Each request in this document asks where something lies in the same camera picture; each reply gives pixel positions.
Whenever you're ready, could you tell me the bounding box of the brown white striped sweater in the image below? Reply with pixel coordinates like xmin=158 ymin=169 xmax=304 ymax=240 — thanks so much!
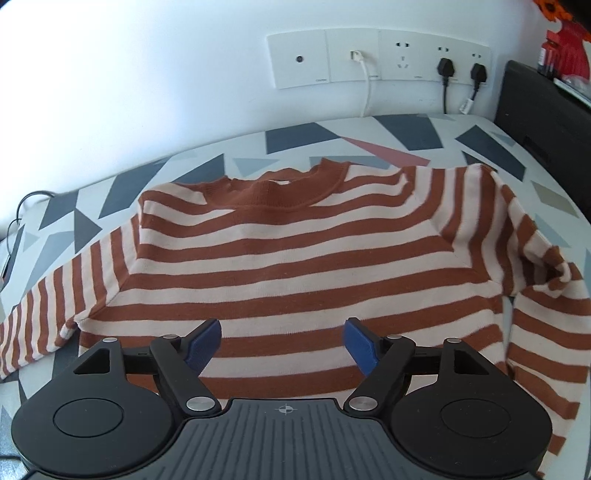
xmin=0 ymin=159 xmax=591 ymax=478

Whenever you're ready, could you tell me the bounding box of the black power plug white tag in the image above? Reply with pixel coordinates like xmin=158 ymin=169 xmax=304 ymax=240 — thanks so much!
xmin=461 ymin=62 xmax=489 ymax=115

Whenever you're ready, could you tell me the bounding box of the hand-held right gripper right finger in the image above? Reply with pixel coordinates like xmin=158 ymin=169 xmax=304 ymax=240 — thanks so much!
xmin=342 ymin=316 xmax=506 ymax=415

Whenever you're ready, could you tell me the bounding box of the white network wall plate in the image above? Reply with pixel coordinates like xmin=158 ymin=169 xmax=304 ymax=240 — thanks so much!
xmin=325 ymin=28 xmax=380 ymax=85

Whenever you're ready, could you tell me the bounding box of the black furniture panel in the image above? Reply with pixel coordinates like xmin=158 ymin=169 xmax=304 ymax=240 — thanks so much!
xmin=494 ymin=60 xmax=591 ymax=209

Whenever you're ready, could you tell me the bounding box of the red box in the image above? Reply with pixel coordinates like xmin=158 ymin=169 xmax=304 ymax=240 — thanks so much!
xmin=538 ymin=21 xmax=591 ymax=83

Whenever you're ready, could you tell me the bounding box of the white plug cable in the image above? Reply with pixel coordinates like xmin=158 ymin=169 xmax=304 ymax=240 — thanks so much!
xmin=350 ymin=50 xmax=380 ymax=117

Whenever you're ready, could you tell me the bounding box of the white power socket plate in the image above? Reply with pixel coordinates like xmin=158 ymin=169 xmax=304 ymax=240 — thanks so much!
xmin=378 ymin=28 xmax=494 ymax=85

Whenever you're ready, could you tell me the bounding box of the white wall plate round jack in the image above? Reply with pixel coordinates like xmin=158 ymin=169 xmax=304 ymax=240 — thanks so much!
xmin=267 ymin=30 xmax=329 ymax=90

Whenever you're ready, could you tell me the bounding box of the thin black cable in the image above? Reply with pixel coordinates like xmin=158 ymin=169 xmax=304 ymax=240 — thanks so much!
xmin=4 ymin=190 xmax=58 ymax=259

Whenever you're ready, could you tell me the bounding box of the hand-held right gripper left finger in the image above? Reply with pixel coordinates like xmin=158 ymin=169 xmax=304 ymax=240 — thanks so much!
xmin=55 ymin=318 xmax=223 ymax=416

